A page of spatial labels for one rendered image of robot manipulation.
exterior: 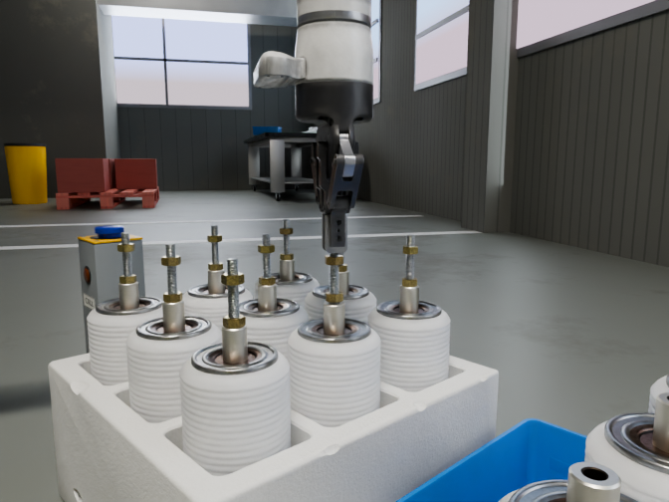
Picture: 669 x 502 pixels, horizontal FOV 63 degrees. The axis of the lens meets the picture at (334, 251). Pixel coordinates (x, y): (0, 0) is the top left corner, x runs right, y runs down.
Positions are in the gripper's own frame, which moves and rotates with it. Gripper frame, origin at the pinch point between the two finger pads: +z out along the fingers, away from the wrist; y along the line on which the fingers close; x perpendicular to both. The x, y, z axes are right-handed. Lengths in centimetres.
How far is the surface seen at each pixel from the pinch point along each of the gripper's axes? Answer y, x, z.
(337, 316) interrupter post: -1.1, -0.1, 8.3
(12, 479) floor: 23, 39, 35
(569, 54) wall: 200, -168, -60
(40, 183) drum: 569, 182, 15
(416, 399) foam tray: -2.8, -8.1, 17.3
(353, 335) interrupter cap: -2.5, -1.4, 10.0
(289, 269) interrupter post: 25.1, 1.0, 8.5
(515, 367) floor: 45, -49, 35
